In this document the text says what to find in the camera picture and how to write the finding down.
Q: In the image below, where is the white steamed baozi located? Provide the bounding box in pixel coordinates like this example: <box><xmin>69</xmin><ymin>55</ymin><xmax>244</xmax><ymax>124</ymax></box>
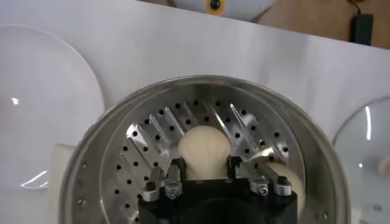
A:
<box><xmin>177</xmin><ymin>125</ymin><xmax>232</xmax><ymax>181</ymax></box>
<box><xmin>266</xmin><ymin>161</ymin><xmax>305</xmax><ymax>219</ymax></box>

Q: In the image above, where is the glass pot lid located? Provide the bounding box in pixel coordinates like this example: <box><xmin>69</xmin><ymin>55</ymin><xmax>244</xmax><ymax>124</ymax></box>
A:
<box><xmin>331</xmin><ymin>96</ymin><xmax>390</xmax><ymax>224</ymax></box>

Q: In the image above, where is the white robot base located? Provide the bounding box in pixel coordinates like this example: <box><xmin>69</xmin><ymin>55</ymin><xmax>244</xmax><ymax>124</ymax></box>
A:
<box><xmin>175</xmin><ymin>0</ymin><xmax>277</xmax><ymax>23</ymax></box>

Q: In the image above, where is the stainless steel steamer basket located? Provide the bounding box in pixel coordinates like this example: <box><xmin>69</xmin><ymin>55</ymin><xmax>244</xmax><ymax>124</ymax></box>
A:
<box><xmin>58</xmin><ymin>75</ymin><xmax>352</xmax><ymax>224</ymax></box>

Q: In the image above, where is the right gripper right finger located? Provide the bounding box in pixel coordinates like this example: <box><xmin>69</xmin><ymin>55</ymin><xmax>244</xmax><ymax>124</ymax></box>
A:
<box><xmin>227</xmin><ymin>155</ymin><xmax>293</xmax><ymax>197</ymax></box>

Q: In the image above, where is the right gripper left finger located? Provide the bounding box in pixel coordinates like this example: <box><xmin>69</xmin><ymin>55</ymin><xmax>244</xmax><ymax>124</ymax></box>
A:
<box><xmin>141</xmin><ymin>157</ymin><xmax>186</xmax><ymax>203</ymax></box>

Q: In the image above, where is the white round plate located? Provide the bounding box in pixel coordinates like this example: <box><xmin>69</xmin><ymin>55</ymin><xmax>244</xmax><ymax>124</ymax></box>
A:
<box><xmin>0</xmin><ymin>23</ymin><xmax>106</xmax><ymax>195</ymax></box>

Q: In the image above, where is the black power brick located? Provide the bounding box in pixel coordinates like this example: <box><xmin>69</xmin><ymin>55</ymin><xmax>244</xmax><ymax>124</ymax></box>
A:
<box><xmin>347</xmin><ymin>0</ymin><xmax>374</xmax><ymax>46</ymax></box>

